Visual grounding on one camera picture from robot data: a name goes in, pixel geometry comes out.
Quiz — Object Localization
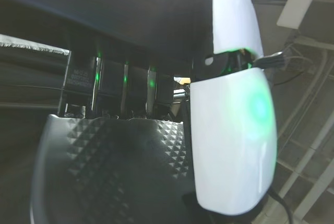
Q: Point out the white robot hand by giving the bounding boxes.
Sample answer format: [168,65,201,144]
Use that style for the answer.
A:
[29,0,278,224]

